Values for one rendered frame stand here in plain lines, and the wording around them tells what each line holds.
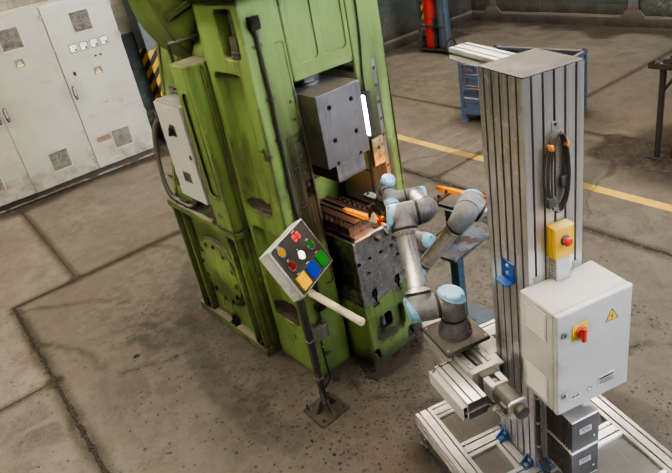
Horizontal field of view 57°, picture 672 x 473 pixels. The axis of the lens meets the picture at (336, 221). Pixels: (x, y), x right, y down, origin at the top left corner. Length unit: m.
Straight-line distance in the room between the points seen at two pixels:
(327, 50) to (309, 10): 0.23
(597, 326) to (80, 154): 6.90
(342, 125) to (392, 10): 8.22
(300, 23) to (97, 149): 5.45
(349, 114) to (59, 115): 5.36
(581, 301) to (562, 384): 0.34
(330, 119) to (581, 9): 8.61
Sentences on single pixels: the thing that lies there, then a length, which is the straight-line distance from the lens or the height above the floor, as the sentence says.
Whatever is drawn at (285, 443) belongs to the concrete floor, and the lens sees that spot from 3.69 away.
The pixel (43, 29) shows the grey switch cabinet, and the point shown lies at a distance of 8.06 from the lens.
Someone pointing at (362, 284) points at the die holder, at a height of 0.63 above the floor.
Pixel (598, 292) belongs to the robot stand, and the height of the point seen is 1.23.
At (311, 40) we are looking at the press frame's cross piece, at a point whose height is 2.00.
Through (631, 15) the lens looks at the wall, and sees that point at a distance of 11.00.
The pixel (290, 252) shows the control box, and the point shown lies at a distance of 3.06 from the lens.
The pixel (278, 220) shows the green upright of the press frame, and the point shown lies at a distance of 3.40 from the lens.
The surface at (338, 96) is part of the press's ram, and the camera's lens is 3.24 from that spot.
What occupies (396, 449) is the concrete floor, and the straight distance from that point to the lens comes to 3.53.
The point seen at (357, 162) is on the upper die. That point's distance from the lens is 3.40.
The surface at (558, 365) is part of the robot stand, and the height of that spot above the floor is 1.01.
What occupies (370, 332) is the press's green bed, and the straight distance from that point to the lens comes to 3.82.
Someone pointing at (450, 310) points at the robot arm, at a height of 0.98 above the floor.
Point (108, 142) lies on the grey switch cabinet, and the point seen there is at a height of 0.38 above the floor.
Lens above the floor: 2.64
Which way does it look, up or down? 28 degrees down
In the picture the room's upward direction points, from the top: 11 degrees counter-clockwise
